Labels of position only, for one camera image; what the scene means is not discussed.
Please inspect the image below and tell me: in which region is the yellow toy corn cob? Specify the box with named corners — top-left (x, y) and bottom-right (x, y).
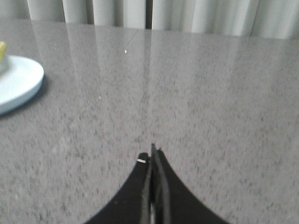
top-left (0, 42), bottom-right (7, 61)

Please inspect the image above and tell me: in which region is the white pleated curtain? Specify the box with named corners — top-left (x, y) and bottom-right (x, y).
top-left (0, 0), bottom-right (299, 39)

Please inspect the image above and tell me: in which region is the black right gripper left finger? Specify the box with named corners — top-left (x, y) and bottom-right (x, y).
top-left (86, 153), bottom-right (151, 224)

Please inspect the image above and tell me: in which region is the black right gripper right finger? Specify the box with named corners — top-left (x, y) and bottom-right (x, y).
top-left (151, 144), bottom-right (227, 224)

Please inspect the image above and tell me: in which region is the light blue plate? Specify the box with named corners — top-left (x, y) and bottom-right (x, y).
top-left (0, 55), bottom-right (44, 115)

